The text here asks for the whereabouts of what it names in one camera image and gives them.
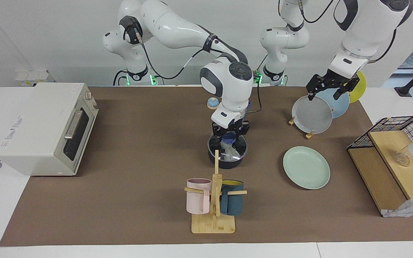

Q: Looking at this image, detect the glass lid blue knob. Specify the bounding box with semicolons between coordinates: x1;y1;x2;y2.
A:
208;132;248;161

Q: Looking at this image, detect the light blue plate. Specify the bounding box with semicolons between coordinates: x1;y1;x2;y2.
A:
316;88;350;119

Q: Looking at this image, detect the grey plate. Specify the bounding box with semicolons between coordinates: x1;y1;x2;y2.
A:
291;95;333;134

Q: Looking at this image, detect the yellow plate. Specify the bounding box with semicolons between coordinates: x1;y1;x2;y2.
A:
348;71;367;104

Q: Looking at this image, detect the wooden plate rack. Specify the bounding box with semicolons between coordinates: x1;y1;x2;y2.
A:
288;116;316;139

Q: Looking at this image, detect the light green plate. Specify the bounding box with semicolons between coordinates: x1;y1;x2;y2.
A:
283;146;331;190

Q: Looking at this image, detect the dark teal mug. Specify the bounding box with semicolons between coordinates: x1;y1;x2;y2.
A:
220;180;245;216

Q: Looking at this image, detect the pink mug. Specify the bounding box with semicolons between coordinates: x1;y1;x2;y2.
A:
186;178;212;215

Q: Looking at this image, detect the wooden mug tree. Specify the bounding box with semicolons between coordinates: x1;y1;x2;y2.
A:
184;150;247;234

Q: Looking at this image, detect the wooden shelf box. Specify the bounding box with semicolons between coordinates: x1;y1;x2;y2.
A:
348;131;413;215

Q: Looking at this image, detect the clear drinking glass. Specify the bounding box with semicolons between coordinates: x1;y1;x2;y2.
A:
395;150;411;167

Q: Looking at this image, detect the brown table mat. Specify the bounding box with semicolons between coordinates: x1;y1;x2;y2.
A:
0;86;413;247

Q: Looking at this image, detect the crumpled white bag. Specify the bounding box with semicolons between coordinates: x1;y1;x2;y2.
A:
382;195;413;218

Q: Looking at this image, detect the white toaster oven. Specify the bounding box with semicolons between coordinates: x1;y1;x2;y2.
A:
0;83;99;177

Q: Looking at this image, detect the white power strip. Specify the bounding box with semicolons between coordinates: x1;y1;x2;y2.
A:
16;70;54;86

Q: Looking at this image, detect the black pot blue handle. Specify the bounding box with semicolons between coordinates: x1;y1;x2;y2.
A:
207;101;253;169

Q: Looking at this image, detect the black wire basket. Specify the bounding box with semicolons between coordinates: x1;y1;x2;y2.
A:
347;115;413;172

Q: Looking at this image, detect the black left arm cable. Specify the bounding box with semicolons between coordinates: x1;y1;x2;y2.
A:
300;0;336;24

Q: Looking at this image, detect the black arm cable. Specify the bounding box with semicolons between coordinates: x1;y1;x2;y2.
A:
135;30;263;112
300;0;336;24

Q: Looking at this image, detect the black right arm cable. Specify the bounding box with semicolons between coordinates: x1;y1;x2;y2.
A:
135;30;263;112

